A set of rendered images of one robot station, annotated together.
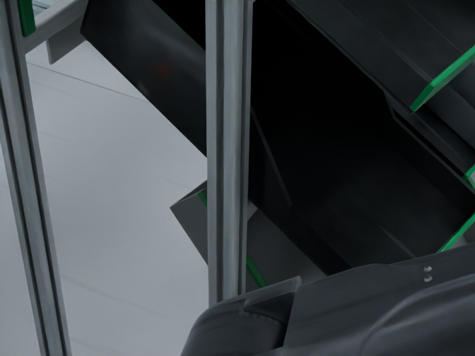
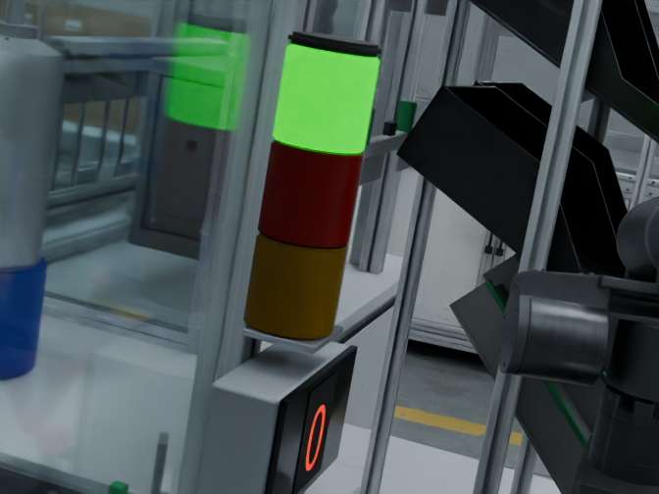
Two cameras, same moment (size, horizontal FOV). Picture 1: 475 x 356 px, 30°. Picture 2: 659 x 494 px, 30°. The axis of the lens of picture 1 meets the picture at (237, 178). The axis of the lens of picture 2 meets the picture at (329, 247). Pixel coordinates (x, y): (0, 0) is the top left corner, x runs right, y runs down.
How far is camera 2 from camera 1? 0.65 m
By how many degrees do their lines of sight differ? 28
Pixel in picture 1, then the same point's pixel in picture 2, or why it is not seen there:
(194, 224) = (473, 315)
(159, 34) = (481, 143)
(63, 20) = (376, 150)
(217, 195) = (531, 252)
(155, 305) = not seen: outside the picture
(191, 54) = (509, 154)
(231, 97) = (562, 164)
